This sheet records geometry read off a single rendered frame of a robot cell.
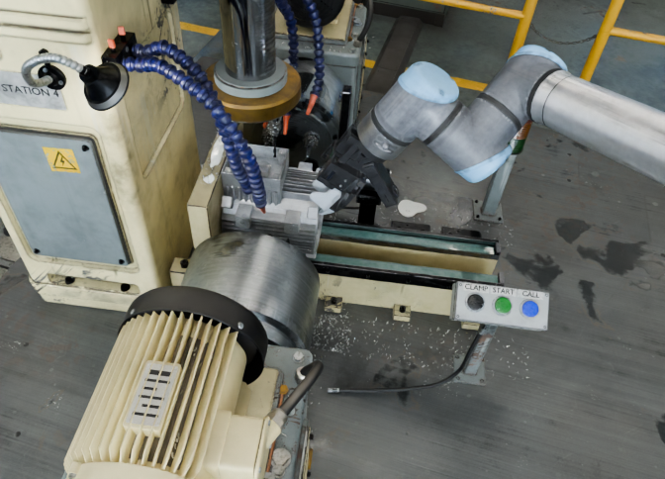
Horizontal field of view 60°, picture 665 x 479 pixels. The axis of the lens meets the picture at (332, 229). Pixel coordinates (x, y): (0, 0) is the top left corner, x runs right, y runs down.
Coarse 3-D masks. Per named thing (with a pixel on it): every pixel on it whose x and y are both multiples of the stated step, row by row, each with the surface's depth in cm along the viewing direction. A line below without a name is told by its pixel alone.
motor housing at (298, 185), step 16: (288, 176) 121; (304, 176) 120; (288, 192) 118; (304, 192) 119; (224, 208) 119; (256, 208) 119; (272, 208) 119; (288, 208) 119; (304, 208) 119; (224, 224) 120; (256, 224) 118; (272, 224) 118; (304, 224) 119; (320, 224) 134; (304, 240) 119
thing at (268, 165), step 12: (252, 144) 121; (264, 156) 123; (276, 156) 122; (288, 156) 121; (264, 168) 119; (276, 168) 121; (228, 180) 116; (264, 180) 115; (276, 180) 114; (228, 192) 118; (240, 192) 118; (276, 192) 116; (276, 204) 119
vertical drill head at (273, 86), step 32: (224, 0) 90; (256, 0) 89; (224, 32) 95; (256, 32) 93; (224, 64) 103; (256, 64) 97; (288, 64) 108; (224, 96) 100; (256, 96) 99; (288, 96) 101
